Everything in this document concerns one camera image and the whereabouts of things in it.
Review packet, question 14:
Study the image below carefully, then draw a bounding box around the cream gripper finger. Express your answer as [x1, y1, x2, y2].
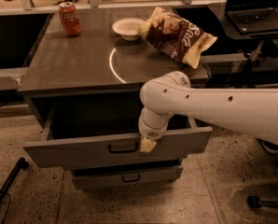
[140, 136, 157, 153]

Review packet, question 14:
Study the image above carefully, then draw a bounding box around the grey top drawer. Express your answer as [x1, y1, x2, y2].
[23, 109, 213, 170]

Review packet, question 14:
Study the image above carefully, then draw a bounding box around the grey drawer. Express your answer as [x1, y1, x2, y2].
[72, 165, 183, 190]
[23, 109, 213, 170]

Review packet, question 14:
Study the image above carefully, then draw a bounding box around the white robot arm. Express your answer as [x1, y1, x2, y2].
[138, 72, 278, 146]

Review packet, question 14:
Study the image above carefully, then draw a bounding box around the grey bottom drawer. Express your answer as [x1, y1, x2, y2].
[72, 165, 183, 190]

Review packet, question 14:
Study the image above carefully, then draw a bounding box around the grey drawer cabinet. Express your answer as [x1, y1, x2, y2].
[19, 7, 209, 136]

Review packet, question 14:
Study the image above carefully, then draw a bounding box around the brown chip bag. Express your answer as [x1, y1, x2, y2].
[137, 7, 217, 69]

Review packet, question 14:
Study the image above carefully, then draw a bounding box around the white bowl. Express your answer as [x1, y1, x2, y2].
[112, 18, 145, 41]

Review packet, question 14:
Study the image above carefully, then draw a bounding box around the person's shoe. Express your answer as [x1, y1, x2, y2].
[260, 140, 278, 155]

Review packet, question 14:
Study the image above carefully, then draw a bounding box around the black chair base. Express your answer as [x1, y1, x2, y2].
[246, 158, 278, 209]

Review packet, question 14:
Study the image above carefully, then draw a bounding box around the red cola can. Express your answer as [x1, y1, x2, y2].
[59, 2, 81, 36]

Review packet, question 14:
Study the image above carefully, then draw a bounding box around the black laptop stand table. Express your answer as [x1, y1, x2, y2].
[208, 3, 278, 88]

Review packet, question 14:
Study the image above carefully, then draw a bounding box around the black laptop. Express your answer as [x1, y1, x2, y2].
[225, 0, 278, 34]

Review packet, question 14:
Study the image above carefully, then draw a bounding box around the black stand leg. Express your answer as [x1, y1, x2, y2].
[0, 158, 29, 203]

